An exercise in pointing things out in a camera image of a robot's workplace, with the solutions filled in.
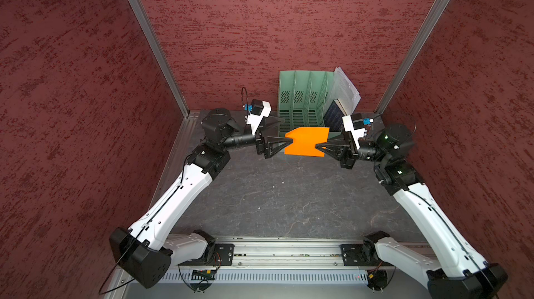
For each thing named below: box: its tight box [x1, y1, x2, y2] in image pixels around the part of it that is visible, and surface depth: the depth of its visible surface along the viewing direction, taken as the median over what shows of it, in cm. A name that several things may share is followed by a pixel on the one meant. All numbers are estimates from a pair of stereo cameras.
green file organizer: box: [277, 70, 342, 140], surface depth 113 cm
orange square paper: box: [284, 127, 331, 158], surface depth 56 cm
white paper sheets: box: [324, 66, 362, 117], surface depth 99 cm
